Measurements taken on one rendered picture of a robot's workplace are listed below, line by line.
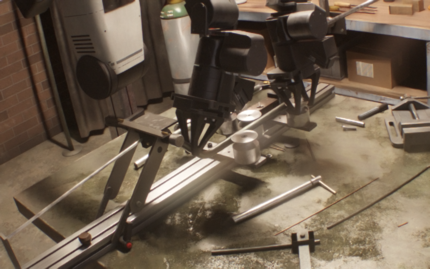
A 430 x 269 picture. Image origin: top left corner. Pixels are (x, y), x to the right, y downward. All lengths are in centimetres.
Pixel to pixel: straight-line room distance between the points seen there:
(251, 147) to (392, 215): 30
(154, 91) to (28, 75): 101
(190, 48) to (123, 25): 138
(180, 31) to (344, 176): 203
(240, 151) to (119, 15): 74
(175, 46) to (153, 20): 94
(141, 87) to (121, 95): 213
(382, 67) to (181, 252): 177
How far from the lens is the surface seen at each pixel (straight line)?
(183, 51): 287
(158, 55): 385
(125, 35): 154
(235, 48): 82
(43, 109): 378
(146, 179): 85
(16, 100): 367
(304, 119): 104
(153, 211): 90
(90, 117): 354
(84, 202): 103
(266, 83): 139
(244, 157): 93
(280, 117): 110
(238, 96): 92
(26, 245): 265
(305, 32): 93
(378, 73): 243
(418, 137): 103
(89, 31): 148
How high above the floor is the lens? 138
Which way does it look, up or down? 26 degrees down
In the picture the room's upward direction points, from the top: 10 degrees counter-clockwise
